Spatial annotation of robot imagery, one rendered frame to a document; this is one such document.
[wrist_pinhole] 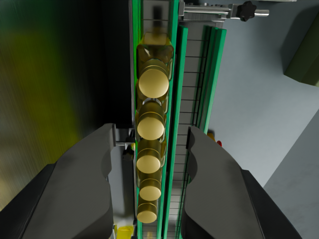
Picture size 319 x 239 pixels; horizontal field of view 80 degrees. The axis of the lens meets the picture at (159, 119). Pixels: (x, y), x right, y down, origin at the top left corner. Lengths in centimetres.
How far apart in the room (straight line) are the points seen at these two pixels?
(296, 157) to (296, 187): 42
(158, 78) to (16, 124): 14
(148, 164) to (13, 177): 15
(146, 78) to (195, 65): 31
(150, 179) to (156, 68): 18
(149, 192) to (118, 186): 43
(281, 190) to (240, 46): 197
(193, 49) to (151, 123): 30
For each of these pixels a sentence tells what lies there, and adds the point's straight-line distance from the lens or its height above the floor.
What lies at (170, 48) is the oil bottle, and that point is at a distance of 29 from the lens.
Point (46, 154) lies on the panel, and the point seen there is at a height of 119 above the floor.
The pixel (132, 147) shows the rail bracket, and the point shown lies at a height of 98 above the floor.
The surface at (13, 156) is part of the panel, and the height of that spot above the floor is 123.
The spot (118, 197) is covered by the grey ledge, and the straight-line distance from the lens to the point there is 78.
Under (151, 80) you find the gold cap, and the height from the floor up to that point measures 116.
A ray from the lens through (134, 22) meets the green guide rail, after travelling 40.
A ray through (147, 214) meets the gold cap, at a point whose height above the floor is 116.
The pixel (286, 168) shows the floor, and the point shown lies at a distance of 225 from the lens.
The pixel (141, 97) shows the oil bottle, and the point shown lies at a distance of 30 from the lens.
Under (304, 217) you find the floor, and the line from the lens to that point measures 298.
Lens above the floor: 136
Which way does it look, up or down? 61 degrees down
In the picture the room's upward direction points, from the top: 179 degrees clockwise
